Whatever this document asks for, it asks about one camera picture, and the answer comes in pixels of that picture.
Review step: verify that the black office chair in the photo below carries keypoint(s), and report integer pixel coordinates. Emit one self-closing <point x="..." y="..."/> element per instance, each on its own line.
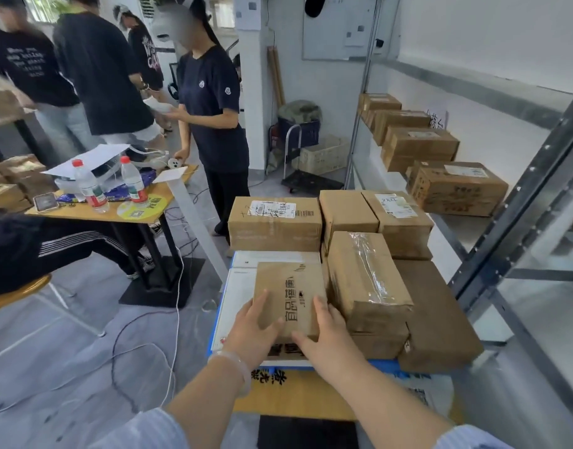
<point x="173" y="88"/>

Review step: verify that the white box with red logo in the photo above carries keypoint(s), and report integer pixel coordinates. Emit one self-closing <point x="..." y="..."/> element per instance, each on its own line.
<point x="249" y="259"/>
<point x="235" y="299"/>

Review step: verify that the black platform trolley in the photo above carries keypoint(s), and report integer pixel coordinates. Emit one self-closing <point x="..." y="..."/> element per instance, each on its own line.
<point x="309" y="182"/>

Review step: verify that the smartphone with clear case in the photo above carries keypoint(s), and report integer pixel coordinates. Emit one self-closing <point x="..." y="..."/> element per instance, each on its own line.
<point x="45" y="202"/>

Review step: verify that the person's right hand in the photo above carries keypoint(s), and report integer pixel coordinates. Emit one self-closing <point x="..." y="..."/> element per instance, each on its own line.
<point x="335" y="350"/>

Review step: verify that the navy plastic crate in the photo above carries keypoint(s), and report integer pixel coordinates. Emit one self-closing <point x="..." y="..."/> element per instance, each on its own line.
<point x="309" y="130"/>

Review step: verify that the translucent white bangle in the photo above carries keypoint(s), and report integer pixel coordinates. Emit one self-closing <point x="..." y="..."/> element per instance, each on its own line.
<point x="242" y="369"/>

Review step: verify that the small plain cardboard box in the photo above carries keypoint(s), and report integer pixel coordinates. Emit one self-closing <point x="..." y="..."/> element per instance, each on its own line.
<point x="347" y="210"/>

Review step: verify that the red fire extinguisher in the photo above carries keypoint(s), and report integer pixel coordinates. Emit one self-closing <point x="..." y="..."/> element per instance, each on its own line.
<point x="272" y="140"/>

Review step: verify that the person's left forearm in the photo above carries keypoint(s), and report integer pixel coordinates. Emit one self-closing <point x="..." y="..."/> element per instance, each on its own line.
<point x="202" y="406"/>

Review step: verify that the wooden table with black legs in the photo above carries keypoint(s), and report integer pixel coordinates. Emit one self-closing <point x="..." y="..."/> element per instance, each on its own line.
<point x="90" y="215"/>

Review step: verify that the printed cardboard box with label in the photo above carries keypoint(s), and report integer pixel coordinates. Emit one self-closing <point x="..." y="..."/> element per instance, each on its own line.
<point x="422" y="149"/>
<point x="398" y="120"/>
<point x="380" y="102"/>
<point x="454" y="196"/>

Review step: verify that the brown box with label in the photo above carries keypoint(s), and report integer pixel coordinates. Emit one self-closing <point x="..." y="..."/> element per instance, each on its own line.
<point x="380" y="343"/>

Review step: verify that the round wooden stool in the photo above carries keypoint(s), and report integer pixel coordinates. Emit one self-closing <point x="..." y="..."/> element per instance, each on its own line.
<point x="15" y="294"/>

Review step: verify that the white controller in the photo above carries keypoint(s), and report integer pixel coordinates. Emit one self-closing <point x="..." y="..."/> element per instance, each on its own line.
<point x="158" y="105"/>
<point x="174" y="162"/>

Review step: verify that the person's right forearm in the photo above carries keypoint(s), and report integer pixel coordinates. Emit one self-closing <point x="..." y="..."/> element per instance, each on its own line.
<point x="389" y="411"/>

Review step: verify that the white standing air conditioner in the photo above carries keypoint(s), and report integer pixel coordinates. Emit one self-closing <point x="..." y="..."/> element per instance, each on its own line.
<point x="146" y="6"/>

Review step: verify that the potted green plant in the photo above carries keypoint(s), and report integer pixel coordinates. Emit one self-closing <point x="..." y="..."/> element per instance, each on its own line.
<point x="64" y="6"/>

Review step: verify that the small white paper sheet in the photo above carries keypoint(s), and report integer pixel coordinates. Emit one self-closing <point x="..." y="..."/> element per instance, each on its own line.
<point x="169" y="175"/>

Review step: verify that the clear tape cardboard box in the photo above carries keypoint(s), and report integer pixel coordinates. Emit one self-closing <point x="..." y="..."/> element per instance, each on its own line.
<point x="361" y="285"/>

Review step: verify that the blue packet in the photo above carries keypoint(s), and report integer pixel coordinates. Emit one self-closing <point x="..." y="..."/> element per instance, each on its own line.
<point x="115" y="194"/>

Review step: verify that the clear water bottle red cap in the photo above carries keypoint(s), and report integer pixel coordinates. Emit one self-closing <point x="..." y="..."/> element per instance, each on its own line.
<point x="91" y="189"/>
<point x="133" y="182"/>

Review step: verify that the bundle of wooden poles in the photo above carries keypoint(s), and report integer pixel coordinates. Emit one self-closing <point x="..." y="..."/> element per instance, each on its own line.
<point x="276" y="74"/>

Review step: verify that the white paper sign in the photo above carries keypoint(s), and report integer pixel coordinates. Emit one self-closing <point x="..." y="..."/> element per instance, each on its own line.
<point x="438" y="120"/>

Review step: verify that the light blue striped shirt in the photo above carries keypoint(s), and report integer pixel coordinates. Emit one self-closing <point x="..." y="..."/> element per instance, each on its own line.
<point x="141" y="432"/>

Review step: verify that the person's left hand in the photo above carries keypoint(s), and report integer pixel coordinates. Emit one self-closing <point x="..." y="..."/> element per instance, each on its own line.
<point x="251" y="336"/>

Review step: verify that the large white paper sheet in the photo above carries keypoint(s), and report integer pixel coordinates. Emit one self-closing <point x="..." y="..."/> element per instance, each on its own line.
<point x="90" y="158"/>

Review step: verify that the cream plastic crate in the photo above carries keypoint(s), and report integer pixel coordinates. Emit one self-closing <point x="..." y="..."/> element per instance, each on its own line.
<point x="321" y="158"/>

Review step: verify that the black cap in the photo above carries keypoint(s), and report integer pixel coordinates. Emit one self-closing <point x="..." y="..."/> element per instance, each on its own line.
<point x="315" y="4"/>

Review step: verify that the camouflage bag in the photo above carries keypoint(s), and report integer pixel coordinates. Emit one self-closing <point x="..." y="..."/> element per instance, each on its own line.
<point x="299" y="111"/>

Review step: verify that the small box with black print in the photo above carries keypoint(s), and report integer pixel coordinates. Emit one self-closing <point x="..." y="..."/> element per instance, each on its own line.
<point x="286" y="280"/>

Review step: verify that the round white sticker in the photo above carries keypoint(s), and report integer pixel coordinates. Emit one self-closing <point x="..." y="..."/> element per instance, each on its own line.
<point x="431" y="392"/>

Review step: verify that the round yellow sticker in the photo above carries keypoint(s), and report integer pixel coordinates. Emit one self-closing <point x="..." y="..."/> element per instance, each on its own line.
<point x="146" y="210"/>

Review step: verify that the blue tray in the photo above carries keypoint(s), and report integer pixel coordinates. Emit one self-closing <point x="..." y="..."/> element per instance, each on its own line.
<point x="384" y="366"/>

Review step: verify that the wide box with handwritten label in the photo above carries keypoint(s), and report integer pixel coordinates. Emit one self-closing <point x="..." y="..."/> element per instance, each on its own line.
<point x="277" y="233"/>

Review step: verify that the pile of labelled brown cartons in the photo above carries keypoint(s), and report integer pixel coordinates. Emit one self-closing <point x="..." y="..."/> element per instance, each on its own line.
<point x="20" y="182"/>

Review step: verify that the low wooden table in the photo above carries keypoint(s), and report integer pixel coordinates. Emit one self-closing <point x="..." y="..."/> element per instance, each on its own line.
<point x="305" y="397"/>

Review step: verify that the whiteboard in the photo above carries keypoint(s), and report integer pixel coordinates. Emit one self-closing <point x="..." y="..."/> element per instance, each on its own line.
<point x="333" y="32"/>

